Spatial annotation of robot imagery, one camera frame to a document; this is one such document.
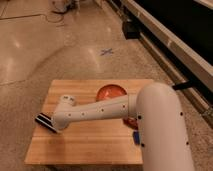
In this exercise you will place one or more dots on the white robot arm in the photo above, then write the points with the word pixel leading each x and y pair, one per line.
pixel 161 124

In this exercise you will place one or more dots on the orange bowl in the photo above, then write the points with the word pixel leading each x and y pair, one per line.
pixel 110 91

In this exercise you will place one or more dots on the white upside-down paper cup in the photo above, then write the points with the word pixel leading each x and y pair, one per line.
pixel 69 99

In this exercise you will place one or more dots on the dark red chocolate bar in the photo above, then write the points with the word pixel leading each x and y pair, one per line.
pixel 131 122

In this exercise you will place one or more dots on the wooden table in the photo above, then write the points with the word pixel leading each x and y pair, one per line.
pixel 105 142

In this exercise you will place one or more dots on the blue box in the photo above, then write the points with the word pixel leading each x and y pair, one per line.
pixel 136 137

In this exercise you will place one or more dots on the black box on floor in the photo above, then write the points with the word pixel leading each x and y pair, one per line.
pixel 130 31

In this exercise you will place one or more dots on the white object on floor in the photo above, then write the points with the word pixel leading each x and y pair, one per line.
pixel 61 6

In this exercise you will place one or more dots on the long metal wall rail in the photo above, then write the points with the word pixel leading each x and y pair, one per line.
pixel 192 75

